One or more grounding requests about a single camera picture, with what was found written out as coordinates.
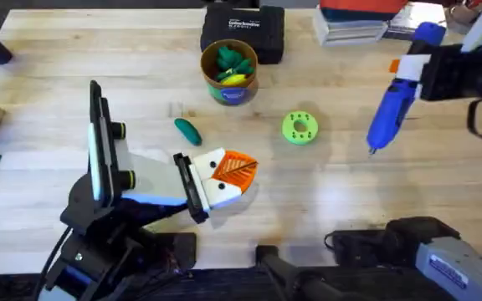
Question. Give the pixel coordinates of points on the red and blue box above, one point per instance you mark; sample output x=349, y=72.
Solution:
x=362, y=6

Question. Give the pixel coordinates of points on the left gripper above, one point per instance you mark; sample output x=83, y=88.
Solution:
x=153, y=180

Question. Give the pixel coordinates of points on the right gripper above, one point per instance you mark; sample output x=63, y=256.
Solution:
x=454, y=71

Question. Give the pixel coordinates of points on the green toy cucumber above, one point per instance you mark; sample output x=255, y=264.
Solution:
x=188, y=131

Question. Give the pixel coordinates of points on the left wrist upright black plate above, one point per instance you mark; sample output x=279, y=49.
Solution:
x=98, y=146

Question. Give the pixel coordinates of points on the blue electric screwdriver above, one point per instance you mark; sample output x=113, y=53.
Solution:
x=391, y=108

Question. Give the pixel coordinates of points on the brown tub with toys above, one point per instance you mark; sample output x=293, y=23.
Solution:
x=230, y=90

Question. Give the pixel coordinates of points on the green disc with holes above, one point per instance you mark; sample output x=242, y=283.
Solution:
x=291, y=131

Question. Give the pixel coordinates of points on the silver flat package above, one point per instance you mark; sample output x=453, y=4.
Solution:
x=408, y=18

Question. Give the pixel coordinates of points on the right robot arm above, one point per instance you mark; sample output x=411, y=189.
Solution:
x=450, y=263

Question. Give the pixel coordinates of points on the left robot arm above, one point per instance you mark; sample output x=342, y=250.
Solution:
x=98, y=251

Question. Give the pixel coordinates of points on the black tool case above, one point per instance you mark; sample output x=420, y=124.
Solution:
x=245, y=25

